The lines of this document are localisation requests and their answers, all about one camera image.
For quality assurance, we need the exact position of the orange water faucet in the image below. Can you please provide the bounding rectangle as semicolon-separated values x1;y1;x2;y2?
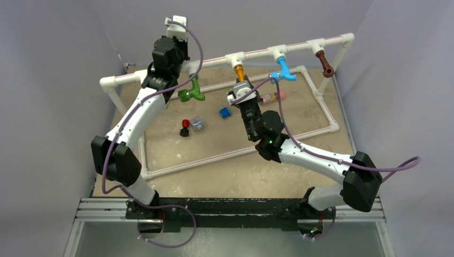
234;65;245;82

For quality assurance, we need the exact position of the white PVC pipe frame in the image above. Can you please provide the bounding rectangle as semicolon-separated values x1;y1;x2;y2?
99;33;355;180

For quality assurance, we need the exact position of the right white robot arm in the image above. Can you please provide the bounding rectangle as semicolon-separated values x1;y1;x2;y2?
227;78;383;218

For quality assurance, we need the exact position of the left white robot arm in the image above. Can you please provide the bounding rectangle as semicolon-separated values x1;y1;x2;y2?
90;36;190;219

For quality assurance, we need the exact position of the blue water faucet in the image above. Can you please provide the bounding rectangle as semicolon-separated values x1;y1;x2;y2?
269;56;297;82

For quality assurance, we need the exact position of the green water faucet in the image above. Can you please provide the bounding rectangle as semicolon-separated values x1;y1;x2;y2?
178;75;206;102

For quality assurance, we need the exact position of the brown water faucet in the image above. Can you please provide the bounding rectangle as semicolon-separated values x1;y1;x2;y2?
315;50;335;78

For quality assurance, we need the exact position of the pink capped small bottle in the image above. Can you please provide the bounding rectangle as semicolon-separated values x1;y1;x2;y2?
261;92;285;104

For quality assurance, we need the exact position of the blue cube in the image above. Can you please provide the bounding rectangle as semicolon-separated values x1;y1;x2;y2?
218;107;231;119

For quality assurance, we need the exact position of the clear plastic small box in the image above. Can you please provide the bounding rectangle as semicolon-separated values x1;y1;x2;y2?
190;116;206;131

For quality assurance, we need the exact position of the red black knob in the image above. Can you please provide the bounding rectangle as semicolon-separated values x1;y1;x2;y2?
179;119;190;137

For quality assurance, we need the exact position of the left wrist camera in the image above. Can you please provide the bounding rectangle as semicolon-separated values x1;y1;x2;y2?
164;15;187;41

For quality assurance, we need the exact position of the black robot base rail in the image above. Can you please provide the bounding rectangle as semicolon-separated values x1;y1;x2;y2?
125;197;334;233

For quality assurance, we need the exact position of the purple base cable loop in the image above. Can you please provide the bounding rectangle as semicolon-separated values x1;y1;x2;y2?
137;203;198;250

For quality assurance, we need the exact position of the aluminium extrusion frame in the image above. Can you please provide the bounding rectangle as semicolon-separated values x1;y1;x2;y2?
63;197;127;256

